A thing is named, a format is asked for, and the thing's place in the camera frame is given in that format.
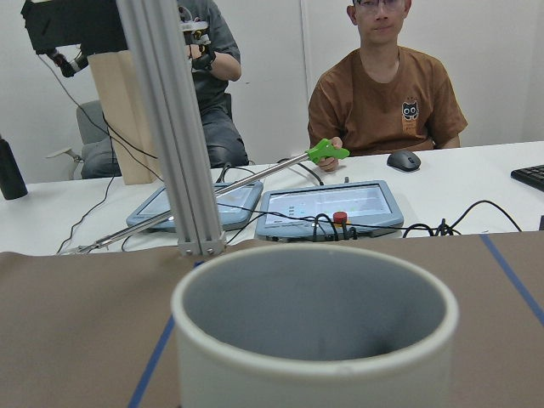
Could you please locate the black water bottle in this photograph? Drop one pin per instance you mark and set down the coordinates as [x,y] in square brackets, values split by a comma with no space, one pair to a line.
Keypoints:
[12,184]

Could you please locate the person in brown shirt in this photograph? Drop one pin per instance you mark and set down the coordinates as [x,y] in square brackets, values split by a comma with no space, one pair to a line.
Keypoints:
[382,97]

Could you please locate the person in grey clothes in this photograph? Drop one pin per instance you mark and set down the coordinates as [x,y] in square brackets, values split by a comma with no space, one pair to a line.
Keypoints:
[224,142]

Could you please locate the black keyboard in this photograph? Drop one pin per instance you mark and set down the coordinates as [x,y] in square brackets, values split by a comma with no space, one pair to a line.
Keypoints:
[531,176]

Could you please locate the white mug grey inside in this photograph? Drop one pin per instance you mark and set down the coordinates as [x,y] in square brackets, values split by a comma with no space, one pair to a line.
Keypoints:
[313,325]

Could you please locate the black computer mouse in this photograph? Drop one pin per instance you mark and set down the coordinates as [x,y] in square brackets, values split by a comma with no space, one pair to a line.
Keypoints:
[404,160]

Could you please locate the teach pendant with red button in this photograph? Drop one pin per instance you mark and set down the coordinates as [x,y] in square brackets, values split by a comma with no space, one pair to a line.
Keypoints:
[329,212]

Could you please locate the aluminium frame post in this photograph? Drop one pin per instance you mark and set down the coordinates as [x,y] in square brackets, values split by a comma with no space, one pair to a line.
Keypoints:
[154,38]

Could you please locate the wooden board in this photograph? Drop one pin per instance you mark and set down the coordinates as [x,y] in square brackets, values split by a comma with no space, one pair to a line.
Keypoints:
[117,85]

